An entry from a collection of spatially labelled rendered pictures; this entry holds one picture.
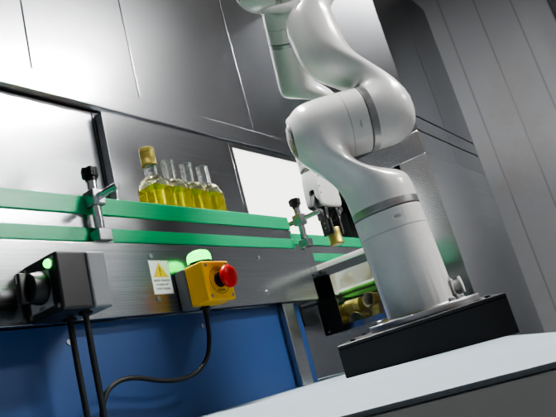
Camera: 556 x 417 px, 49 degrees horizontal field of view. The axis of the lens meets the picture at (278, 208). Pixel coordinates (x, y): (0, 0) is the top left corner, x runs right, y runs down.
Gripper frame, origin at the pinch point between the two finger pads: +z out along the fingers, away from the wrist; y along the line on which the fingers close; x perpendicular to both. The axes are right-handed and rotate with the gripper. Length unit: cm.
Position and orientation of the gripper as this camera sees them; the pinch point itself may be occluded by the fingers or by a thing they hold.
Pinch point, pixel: (332, 227)
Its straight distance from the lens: 153.8
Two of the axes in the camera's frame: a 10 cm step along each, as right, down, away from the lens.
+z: 2.5, 9.3, -2.6
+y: -6.2, -0.5, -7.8
